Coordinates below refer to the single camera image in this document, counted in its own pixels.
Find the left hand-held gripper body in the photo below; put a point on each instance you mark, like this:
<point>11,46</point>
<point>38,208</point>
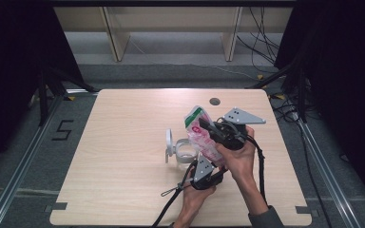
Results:
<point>201,171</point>

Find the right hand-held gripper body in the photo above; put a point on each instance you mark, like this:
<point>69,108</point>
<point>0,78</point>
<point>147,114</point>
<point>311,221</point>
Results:
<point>240,116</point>

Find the pink and white plastic bag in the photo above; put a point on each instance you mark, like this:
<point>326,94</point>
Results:
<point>202,142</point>

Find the clear jar with white lid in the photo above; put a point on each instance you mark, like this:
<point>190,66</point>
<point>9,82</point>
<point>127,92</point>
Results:
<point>185,153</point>

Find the person's right hand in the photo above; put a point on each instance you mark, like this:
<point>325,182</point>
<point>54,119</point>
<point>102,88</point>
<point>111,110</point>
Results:
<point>239,161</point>

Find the person's left hand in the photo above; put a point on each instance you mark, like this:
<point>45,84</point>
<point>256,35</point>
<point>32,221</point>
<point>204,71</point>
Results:
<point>191,202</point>

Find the yellow tape piece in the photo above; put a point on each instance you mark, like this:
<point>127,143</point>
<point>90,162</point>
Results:
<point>279,96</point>
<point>260,77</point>
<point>71,98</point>

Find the black tripod stand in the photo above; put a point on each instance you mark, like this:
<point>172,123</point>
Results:
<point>44,95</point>
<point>301,95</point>

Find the light wooden shelf unit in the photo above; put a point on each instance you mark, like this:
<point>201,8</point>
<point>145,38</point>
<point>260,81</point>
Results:
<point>171,19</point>

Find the dark curtain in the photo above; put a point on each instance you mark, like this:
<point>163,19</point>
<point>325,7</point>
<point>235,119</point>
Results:
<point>12,79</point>
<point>345,79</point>

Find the aluminium floor rail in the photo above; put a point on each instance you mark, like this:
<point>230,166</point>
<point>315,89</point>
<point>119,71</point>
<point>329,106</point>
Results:
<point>326,167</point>
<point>22,164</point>

